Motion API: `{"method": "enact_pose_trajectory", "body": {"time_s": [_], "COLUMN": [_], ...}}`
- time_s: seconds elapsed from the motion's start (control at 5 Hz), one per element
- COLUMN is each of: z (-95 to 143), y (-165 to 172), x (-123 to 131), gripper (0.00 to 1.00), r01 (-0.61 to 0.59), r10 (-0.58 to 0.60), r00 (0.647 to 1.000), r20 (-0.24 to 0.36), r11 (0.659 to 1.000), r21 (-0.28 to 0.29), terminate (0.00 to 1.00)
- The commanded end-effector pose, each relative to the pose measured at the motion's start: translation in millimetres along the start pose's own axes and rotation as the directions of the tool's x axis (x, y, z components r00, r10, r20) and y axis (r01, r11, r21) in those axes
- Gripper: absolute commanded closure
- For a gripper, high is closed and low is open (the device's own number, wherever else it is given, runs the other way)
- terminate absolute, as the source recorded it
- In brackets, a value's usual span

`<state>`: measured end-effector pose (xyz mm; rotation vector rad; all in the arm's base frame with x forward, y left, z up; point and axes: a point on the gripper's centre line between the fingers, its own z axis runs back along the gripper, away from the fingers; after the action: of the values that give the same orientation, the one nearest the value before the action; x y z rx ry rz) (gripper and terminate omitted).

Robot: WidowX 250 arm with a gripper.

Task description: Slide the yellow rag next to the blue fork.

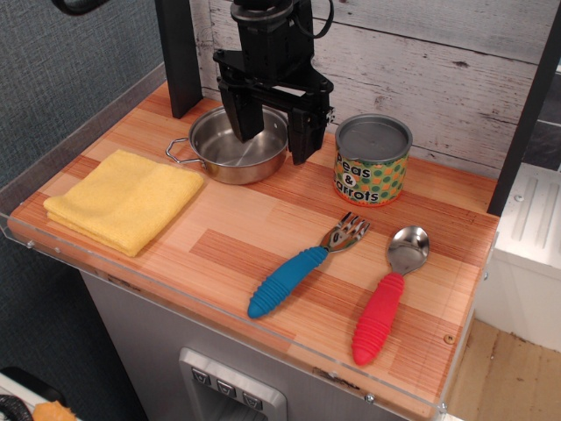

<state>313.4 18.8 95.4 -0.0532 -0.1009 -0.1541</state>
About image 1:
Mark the small stainless steel pot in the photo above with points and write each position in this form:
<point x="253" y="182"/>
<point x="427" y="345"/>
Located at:
<point x="228" y="160"/>

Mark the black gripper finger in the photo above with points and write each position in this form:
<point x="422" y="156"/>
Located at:
<point x="243" y="111"/>
<point x="305" y="134"/>

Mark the red handled spoon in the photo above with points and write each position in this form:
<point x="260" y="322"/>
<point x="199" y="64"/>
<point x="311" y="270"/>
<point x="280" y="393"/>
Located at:
<point x="408" y="250"/>

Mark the blue handled fork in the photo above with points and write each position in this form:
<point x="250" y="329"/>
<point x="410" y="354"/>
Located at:
<point x="279" y="285"/>

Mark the orange object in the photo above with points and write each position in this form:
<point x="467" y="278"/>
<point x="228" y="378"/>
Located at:
<point x="52" y="411"/>

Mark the silver dispenser button panel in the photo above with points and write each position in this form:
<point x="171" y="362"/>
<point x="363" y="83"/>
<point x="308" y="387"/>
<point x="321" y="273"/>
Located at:
<point x="219" y="392"/>

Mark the peas and carrots can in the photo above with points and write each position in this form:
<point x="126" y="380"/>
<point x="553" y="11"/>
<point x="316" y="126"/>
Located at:
<point x="371" y="159"/>

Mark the yellow rag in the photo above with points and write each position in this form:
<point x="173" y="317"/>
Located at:
<point x="125" y="202"/>

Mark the clear acrylic table guard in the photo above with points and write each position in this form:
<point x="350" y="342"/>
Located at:
<point x="149" y="332"/>

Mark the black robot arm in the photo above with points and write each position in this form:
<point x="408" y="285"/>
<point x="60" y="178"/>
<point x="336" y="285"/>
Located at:
<point x="271" y="9"/>

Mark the black vertical post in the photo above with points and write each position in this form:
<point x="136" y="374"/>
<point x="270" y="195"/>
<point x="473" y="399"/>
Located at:
<point x="178" y="45"/>

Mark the grey toy fridge cabinet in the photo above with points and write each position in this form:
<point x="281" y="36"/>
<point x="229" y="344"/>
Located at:
<point x="311" y="336"/>

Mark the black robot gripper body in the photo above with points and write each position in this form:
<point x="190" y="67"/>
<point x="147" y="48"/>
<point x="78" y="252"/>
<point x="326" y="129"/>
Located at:
<point x="275" y="63"/>

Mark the white plastic furniture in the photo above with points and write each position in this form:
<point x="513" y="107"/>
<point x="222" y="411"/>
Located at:
<point x="520" y="289"/>

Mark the dark right frame post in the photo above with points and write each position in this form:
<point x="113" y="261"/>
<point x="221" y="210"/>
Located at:
<point x="530" y="112"/>

